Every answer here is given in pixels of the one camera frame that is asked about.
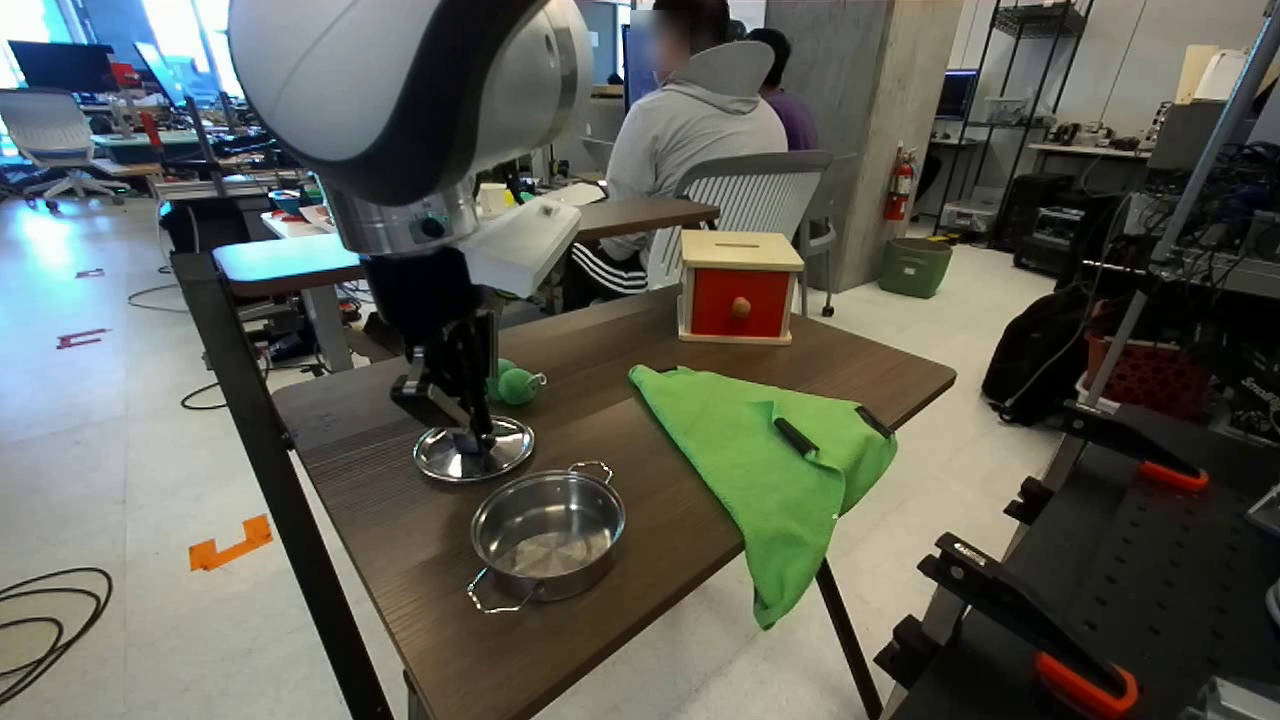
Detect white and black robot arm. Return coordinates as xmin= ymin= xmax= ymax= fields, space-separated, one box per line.
xmin=226 ymin=0 xmax=592 ymax=451

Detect silver pot with handles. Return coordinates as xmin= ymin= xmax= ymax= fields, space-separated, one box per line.
xmin=466 ymin=462 xmax=627 ymax=616

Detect green storage bin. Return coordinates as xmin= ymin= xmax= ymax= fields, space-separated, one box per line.
xmin=874 ymin=235 xmax=952 ymax=302

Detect red fire extinguisher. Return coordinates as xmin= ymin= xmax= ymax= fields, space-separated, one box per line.
xmin=883 ymin=145 xmax=914 ymax=226

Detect black coiled floor cable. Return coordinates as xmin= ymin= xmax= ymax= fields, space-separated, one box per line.
xmin=0 ymin=566 xmax=120 ymax=711

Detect red and wood toy box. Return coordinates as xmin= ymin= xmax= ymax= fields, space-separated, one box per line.
xmin=674 ymin=232 xmax=802 ymax=345

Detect green cloth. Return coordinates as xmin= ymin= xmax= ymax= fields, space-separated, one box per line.
xmin=627 ymin=365 xmax=894 ymax=630

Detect grey office chair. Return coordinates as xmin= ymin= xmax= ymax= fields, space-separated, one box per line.
xmin=643 ymin=154 xmax=830 ymax=289

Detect black backpack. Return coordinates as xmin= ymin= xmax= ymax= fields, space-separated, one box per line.
xmin=981 ymin=284 xmax=1092 ymax=424

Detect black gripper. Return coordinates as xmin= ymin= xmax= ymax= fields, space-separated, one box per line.
xmin=363 ymin=250 xmax=495 ymax=451

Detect person in grey hoodie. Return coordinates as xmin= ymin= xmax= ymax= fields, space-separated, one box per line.
xmin=562 ymin=0 xmax=787 ymax=308

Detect orange handled black clamp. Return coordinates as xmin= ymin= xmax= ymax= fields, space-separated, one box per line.
xmin=920 ymin=532 xmax=1140 ymax=720

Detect green ball toy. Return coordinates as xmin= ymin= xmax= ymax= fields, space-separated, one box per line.
xmin=488 ymin=362 xmax=547 ymax=410

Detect black perforated breadboard table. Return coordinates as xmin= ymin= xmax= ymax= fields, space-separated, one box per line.
xmin=878 ymin=410 xmax=1280 ymax=720

